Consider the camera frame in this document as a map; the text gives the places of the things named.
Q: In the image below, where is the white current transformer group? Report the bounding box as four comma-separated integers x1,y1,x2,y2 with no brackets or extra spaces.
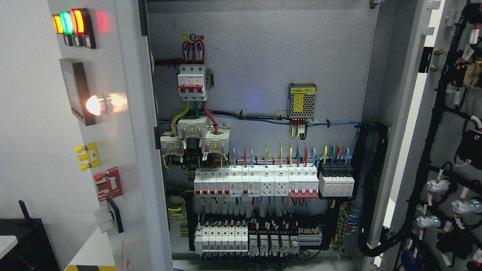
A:
160,116,230,157

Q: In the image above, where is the black box with antenna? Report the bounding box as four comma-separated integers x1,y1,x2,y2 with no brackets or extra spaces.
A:
0,199,59,271

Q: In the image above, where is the white rotary selector switch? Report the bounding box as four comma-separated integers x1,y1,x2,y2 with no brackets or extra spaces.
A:
94,198,124,233

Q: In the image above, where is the white socket breaker row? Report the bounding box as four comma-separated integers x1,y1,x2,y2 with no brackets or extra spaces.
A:
194,164,319,198

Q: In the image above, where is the yellow indicator lamp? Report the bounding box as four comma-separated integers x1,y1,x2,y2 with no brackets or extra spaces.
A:
50,14,64,35

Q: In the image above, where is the red indicator lamp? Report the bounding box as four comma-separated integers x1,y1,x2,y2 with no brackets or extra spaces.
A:
69,8,93,35

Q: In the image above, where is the black white surge protector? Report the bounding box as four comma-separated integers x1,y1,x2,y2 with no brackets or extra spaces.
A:
318,163,355,198

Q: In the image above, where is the grey cabinet door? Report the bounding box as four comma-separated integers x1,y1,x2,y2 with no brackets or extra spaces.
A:
371,0,481,271
48,0,172,271

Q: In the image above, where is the brass ground bar right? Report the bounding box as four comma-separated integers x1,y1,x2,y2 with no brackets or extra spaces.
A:
334,202,349,250

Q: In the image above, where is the white red main breaker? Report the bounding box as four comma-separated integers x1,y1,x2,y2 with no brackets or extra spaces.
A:
177,64,207,102

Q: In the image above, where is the black digital power meter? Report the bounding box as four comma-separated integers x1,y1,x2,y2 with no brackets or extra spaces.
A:
59,58,96,126

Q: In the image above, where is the green indicator lamp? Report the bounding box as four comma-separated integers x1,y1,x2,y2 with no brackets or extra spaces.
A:
59,11,73,35

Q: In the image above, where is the white glowing indicator lamp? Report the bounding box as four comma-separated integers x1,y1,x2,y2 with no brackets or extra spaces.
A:
85,95,107,116

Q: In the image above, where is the black corrugated cable loom right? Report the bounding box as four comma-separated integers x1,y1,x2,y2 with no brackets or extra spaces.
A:
350,123,405,257

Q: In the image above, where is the perforated metal power supply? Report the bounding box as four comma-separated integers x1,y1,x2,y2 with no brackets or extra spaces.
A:
287,82,317,119

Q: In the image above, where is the red triangle hazard sticker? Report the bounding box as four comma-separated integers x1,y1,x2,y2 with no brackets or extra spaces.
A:
121,240,134,271

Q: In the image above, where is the lower relay terminal row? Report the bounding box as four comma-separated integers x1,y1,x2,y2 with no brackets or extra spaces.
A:
192,214,324,258

